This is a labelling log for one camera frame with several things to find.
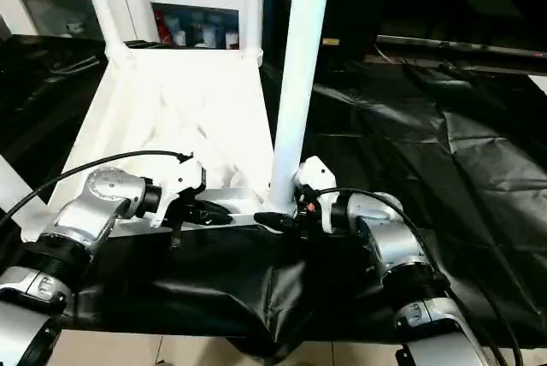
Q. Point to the white plastic table top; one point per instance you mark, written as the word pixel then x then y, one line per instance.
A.
pixel 171 109

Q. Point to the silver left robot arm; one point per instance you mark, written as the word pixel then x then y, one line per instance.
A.
pixel 85 221

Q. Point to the black plastic mat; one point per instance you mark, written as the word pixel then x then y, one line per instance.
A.
pixel 461 178

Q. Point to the small yellow label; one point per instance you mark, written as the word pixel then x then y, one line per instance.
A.
pixel 331 42

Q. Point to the black metal rod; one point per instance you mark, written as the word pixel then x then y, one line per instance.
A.
pixel 461 48

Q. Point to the white flat panel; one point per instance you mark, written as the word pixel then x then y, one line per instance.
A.
pixel 540 82

